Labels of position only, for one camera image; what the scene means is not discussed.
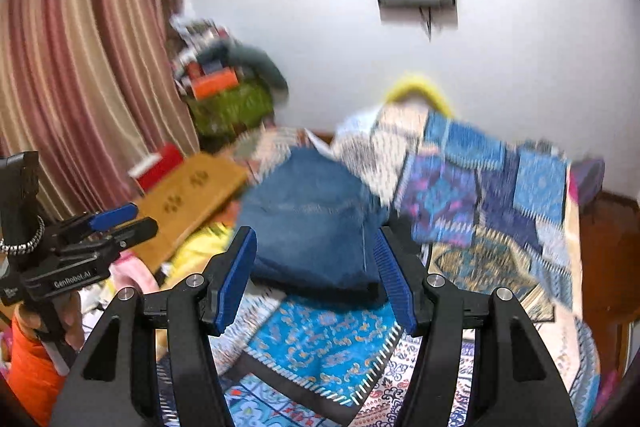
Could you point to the red box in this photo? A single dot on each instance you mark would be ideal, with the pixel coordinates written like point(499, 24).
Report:
point(162, 164)

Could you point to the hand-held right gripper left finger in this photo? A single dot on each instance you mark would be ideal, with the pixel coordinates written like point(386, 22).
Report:
point(235, 282)

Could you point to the green bag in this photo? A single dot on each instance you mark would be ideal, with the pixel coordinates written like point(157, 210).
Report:
point(230, 109)

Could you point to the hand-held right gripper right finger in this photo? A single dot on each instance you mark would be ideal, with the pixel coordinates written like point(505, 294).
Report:
point(395, 282)

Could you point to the orange box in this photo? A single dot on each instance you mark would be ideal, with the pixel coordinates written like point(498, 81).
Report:
point(215, 83)

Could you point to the person's left hand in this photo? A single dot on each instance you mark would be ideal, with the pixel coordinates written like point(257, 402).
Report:
point(72, 317)

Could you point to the pink cloth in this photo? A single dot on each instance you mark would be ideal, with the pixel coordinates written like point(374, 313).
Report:
point(131, 272)

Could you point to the blue patchwork quilt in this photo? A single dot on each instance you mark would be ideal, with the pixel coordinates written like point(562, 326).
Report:
point(480, 187)

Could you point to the blue denim jeans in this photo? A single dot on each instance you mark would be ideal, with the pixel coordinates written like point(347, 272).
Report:
point(310, 217)

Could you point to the pile of small clutter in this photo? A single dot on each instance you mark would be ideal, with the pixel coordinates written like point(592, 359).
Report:
point(192, 39)

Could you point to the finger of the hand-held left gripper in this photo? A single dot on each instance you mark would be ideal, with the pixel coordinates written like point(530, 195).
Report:
point(132, 232)
point(112, 216)

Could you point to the pink beige striped curtain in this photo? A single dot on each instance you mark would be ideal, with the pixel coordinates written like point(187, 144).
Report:
point(75, 57)

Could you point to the grey-green cloth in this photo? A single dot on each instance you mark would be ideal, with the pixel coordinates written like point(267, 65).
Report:
point(260, 62)

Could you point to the yellow cloth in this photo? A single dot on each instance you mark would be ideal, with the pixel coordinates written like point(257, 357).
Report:
point(200, 247)

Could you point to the dark purple-grey bag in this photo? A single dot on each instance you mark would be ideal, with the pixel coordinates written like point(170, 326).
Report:
point(590, 174)

